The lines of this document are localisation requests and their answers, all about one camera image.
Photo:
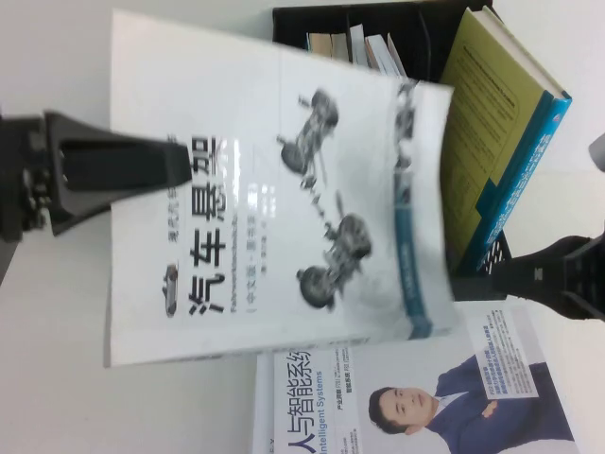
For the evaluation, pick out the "yellow cover blue spine hardback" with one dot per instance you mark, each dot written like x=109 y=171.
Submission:
x=496 y=94

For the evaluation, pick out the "white book grey spine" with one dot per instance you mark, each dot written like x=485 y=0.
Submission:
x=340 y=47

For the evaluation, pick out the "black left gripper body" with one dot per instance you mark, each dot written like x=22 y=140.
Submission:
x=23 y=179

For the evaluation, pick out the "white car suspension book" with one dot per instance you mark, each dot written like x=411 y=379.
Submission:
x=151 y=71

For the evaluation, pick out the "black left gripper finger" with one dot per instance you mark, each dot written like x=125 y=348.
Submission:
x=132 y=161
x=80 y=210

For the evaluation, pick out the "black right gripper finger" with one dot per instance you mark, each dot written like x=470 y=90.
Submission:
x=567 y=307
x=529 y=269

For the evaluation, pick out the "white book orange stripe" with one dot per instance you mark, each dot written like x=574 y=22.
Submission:
x=385 y=57

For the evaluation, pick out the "blue cover paperback book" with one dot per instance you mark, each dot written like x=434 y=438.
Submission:
x=320 y=47

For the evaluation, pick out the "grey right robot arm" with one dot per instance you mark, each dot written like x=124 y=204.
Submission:
x=598 y=153

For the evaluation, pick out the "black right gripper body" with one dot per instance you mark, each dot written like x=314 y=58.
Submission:
x=588 y=274

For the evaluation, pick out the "white magazine grey lettering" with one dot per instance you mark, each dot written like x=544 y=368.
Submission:
x=264 y=416

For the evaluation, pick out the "black plastic book stand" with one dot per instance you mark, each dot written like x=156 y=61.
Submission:
x=425 y=47

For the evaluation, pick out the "black spine book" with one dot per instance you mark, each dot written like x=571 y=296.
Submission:
x=358 y=47

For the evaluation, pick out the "magazine with man portrait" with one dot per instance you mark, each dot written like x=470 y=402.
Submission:
x=425 y=378

